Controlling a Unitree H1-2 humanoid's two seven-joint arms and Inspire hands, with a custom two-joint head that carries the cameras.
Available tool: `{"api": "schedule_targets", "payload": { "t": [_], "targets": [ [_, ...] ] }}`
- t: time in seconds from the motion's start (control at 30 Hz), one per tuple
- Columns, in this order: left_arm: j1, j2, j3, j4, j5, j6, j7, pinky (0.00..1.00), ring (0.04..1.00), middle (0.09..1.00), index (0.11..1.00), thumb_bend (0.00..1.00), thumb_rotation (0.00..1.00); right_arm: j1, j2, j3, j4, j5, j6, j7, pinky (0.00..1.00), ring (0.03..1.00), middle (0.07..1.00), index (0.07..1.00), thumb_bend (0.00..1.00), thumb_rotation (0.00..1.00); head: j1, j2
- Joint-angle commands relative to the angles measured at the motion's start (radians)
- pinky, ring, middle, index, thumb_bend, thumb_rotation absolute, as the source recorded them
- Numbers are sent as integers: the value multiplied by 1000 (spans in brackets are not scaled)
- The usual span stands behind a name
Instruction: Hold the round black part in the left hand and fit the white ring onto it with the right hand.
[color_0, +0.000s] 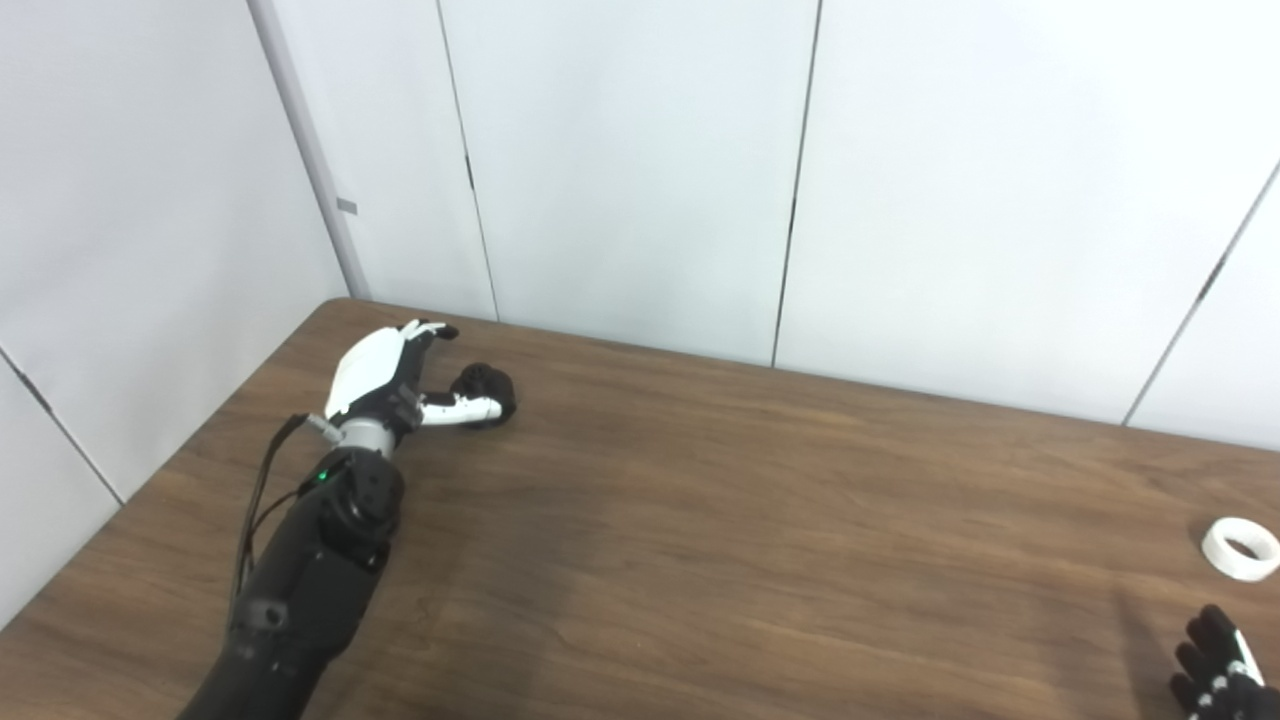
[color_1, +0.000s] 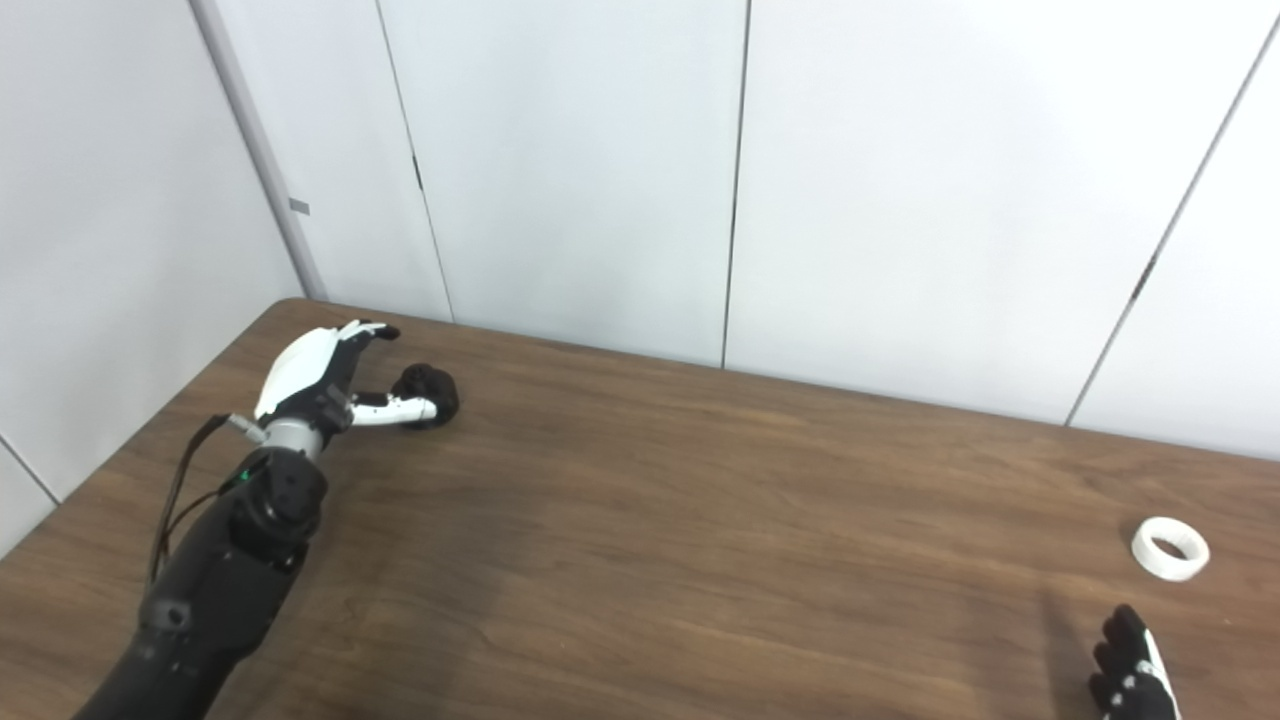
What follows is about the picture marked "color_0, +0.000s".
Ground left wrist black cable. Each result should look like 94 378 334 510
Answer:
232 412 341 601

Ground grey wall corner post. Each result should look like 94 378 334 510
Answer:
247 0 373 301

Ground white ring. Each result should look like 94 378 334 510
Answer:
1200 517 1280 583

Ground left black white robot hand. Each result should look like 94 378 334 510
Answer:
322 318 506 433

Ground round black part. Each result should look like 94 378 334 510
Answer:
450 363 519 429

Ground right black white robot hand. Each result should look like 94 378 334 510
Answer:
1168 604 1280 720

